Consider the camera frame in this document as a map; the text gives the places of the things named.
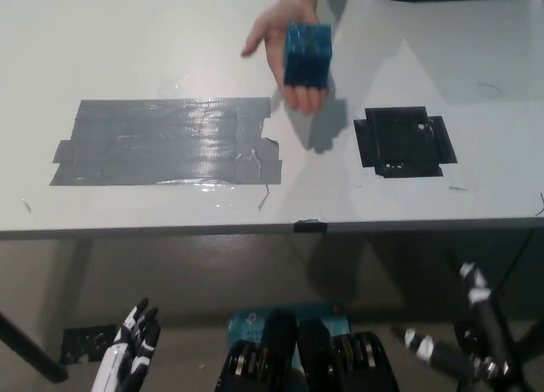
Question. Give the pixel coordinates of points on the grey duct tape patch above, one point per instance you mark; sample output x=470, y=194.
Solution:
x=161, y=141

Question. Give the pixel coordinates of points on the blue rubik's cube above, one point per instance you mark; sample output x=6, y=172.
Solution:
x=307, y=54

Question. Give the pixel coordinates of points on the person's bare hand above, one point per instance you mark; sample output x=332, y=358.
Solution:
x=272, y=30

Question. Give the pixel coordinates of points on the black tape square patch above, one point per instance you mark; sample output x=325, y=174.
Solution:
x=404, y=141

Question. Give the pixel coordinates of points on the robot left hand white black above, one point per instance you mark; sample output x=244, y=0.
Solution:
x=123, y=358

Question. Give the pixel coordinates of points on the teal cardboard box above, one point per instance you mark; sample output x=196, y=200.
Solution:
x=251, y=324

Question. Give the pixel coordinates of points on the robot right hand black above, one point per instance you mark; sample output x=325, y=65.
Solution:
x=493, y=336

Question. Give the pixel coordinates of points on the black metal table leg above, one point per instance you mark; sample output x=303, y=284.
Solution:
x=30, y=349

